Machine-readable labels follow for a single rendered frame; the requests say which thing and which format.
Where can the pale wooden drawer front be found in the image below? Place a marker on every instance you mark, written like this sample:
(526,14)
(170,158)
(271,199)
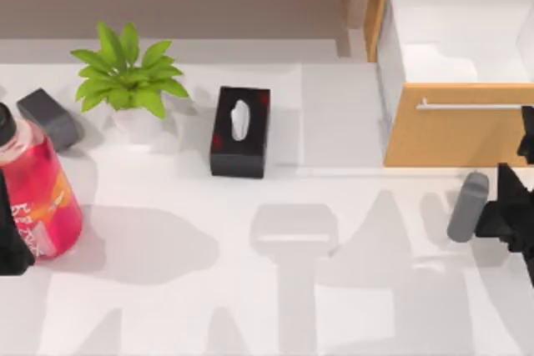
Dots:
(450,139)

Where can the white drawer inside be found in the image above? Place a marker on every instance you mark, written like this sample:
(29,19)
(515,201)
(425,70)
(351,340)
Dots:
(459,26)

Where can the black tissue box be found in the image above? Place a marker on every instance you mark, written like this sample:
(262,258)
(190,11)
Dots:
(238,156)

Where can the red bottle with black cap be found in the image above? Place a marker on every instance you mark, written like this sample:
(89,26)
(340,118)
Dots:
(39,189)

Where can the white tissue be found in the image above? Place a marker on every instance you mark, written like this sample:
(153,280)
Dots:
(240,120)

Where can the pale grey rounded box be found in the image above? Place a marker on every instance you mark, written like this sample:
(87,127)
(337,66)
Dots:
(469,206)

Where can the green plant in white pot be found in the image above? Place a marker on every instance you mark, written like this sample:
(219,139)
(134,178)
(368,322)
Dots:
(125,76)

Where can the dark grey block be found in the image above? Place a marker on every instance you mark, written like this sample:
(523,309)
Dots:
(52,118)

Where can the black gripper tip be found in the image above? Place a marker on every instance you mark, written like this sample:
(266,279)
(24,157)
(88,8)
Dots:
(10,243)

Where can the wooden open shelf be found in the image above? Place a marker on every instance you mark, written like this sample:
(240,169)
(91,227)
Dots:
(175,1)

